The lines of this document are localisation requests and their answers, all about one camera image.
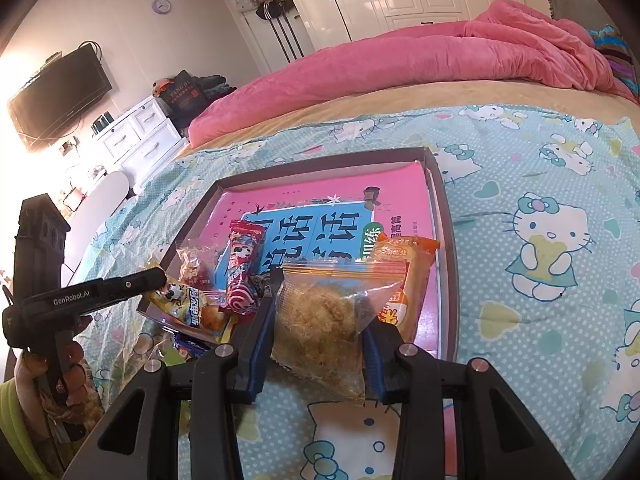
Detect yellow cartoon snack packet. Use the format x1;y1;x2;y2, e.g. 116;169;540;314
145;272;236;333

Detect white door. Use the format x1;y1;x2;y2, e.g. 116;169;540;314
220;0;321;78

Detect dark paper bag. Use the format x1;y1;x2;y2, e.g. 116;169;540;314
167;70;206;128

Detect striped colourful pillow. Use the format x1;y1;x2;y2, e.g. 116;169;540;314
587;25;640;96

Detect pink book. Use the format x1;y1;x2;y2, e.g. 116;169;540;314
150;160;441;356

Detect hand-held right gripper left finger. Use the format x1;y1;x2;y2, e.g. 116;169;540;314
62;265;286;480

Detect white drawer chest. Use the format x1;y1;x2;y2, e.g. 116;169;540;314
95;95;188;186

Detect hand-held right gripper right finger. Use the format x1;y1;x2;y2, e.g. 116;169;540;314
357;321;576;480

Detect orange bread packet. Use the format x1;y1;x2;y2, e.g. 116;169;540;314
372;232;441;341

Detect dark cardboard box tray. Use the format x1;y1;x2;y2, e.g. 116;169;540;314
137;147;461;361

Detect blue cookie packet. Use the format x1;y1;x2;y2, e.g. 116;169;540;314
172;335;211;361

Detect grey quilted headboard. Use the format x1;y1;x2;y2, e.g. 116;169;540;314
546;0;616;31

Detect pink blanket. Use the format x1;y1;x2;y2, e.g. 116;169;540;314
187;0;636;148

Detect clear zip bag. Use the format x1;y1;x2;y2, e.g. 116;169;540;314
270;262;408;403

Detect cartoon cat print bedsheet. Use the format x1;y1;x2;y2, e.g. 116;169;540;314
65;105;640;480

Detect person's left hand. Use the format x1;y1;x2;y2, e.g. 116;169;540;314
12;314;96;411

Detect black wall television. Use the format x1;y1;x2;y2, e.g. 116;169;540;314
6;42;113;153

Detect person's left forearm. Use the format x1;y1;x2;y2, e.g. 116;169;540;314
0;380;66;480

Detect pile of dark clothes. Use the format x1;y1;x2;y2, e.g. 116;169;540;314
197;74;238;101

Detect red swirl candy packet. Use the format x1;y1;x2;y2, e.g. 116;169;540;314
225;220;268;316

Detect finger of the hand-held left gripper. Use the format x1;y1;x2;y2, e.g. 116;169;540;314
97;266;167;306

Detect clear packet of yellow snacks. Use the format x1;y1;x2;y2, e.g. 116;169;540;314
177;242;231;291

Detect hanging clothes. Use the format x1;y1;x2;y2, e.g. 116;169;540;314
235;0;301;61

